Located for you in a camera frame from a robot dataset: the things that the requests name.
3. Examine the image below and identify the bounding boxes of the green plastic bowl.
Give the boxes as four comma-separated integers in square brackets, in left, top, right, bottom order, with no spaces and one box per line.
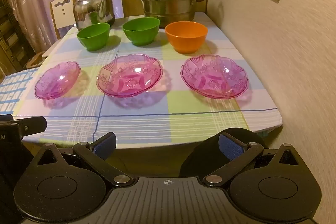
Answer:
[122,17,161,46]
[77,22,111,52]

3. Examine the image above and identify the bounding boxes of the stainless steel kettle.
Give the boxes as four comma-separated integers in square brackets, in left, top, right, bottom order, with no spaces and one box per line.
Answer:
[73,0,115,31]

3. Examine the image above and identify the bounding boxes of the black folding rack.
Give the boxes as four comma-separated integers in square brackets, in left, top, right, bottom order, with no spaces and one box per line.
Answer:
[0,0,34,75]

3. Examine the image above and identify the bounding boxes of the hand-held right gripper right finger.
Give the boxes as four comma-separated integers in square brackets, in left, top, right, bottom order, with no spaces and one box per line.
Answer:
[203,133,302,186]

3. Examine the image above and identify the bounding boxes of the large pink glass plate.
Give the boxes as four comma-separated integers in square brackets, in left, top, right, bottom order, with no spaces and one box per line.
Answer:
[96,54,163,97]

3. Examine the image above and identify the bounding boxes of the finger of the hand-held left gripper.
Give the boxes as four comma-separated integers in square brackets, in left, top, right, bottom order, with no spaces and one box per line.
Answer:
[18,116,48,140]

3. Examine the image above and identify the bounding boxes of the pink plastic bowl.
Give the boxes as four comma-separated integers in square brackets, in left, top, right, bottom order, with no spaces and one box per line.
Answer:
[180,54,249,100]

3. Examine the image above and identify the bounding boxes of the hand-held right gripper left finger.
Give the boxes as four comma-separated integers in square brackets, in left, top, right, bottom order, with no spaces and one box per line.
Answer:
[34,132,133,187]

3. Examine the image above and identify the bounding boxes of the small pink glass plate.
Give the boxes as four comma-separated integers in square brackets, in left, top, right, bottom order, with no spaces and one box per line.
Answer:
[34,61,81,100]

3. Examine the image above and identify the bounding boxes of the blue white checked cloth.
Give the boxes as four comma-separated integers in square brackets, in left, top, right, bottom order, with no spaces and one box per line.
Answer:
[0,68,40,115]

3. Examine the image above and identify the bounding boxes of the white wooden chair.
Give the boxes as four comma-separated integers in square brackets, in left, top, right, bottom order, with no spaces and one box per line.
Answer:
[43,0,77,58]

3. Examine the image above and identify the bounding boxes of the orange plastic bowl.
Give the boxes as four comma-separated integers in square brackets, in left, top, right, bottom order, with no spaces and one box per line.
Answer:
[165,21,209,54]

